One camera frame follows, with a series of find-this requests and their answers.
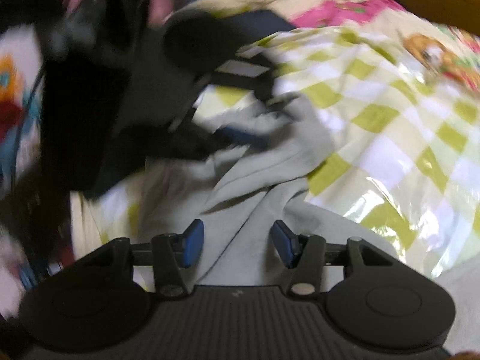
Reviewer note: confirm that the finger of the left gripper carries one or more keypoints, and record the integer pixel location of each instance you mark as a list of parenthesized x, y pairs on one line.
[(238, 137)]

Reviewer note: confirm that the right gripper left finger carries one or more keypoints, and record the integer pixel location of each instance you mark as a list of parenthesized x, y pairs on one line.
[(173, 252)]

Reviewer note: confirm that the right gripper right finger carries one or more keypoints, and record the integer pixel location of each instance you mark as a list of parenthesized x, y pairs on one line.
[(306, 255)]

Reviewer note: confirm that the grey pants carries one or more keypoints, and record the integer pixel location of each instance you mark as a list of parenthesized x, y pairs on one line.
[(370, 306)]

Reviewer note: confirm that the dark navy folded cloth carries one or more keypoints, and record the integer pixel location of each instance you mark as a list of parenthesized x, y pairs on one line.
[(253, 26)]

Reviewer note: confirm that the green checkered plastic sheet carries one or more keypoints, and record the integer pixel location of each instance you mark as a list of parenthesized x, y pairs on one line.
[(405, 162)]

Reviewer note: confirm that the cartoon print quilt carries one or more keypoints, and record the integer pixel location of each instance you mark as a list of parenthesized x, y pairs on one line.
[(449, 51)]

